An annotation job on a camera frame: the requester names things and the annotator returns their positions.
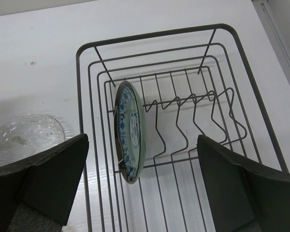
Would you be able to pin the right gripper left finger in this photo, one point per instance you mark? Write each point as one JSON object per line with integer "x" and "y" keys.
{"x": 37, "y": 193}

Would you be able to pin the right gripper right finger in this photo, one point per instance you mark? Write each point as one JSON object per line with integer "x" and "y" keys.
{"x": 244, "y": 195}

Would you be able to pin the clear glass plate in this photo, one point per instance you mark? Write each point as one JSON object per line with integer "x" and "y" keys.
{"x": 27, "y": 135}

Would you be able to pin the blue floral ceramic plate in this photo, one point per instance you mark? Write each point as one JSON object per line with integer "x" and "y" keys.
{"x": 130, "y": 132}

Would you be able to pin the metal wire dish rack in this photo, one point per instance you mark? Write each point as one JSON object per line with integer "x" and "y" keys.
{"x": 192, "y": 81}

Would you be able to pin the aluminium rail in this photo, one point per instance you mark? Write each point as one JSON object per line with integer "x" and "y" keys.
{"x": 275, "y": 18}

